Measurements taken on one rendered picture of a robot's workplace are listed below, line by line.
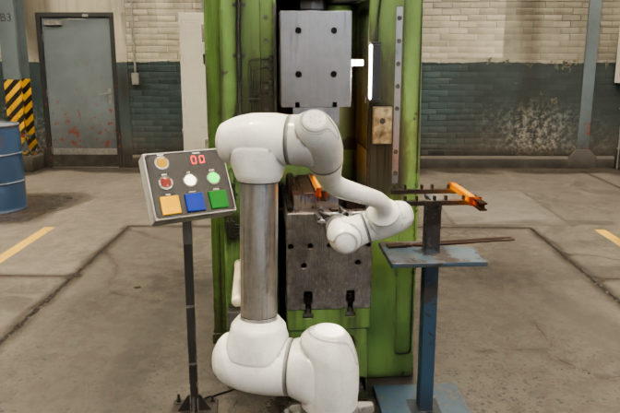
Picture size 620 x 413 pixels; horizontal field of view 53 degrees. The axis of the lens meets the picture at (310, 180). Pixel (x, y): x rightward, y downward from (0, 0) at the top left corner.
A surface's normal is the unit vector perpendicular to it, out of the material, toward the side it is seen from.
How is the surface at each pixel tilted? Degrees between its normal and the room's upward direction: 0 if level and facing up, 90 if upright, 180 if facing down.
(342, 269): 90
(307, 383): 89
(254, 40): 90
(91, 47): 90
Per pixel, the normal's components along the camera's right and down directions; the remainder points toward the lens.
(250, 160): -0.25, 0.22
